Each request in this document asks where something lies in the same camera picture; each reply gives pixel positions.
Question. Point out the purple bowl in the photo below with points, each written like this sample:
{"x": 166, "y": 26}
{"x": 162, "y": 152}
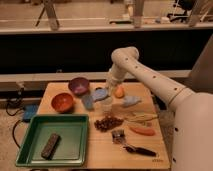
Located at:
{"x": 79, "y": 86}

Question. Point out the orange bowl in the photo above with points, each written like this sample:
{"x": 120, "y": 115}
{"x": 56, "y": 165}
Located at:
{"x": 62, "y": 102}

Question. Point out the green plastic tray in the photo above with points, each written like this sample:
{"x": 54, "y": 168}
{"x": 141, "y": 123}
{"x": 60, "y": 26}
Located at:
{"x": 71, "y": 149}

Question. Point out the orange toy fruit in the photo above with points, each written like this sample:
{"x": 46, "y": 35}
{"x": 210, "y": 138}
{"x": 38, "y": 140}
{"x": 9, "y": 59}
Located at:
{"x": 119, "y": 92}

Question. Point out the translucent paper cup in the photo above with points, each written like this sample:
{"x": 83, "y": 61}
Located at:
{"x": 106, "y": 106}

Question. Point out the orange toy carrot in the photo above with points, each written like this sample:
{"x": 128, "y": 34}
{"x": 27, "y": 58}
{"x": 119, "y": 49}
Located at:
{"x": 142, "y": 131}

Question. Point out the brown grape bunch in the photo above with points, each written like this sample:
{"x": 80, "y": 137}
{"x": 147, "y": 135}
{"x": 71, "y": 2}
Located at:
{"x": 107, "y": 123}

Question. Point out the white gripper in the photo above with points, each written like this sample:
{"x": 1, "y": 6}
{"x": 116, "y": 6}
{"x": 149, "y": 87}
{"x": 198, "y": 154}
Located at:
{"x": 113, "y": 80}

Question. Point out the dark rectangular sponge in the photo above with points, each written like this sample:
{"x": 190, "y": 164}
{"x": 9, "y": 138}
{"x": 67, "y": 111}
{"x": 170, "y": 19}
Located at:
{"x": 50, "y": 146}

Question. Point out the blue power box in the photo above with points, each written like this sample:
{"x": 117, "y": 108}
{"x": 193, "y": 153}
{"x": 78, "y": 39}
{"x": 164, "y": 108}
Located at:
{"x": 29, "y": 112}

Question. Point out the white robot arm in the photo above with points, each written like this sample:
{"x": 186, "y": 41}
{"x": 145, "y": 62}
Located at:
{"x": 193, "y": 126}

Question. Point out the yellow toy corn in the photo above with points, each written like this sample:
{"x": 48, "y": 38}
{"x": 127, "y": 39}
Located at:
{"x": 141, "y": 118}

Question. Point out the light blue toy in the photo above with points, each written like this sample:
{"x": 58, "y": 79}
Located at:
{"x": 130, "y": 101}

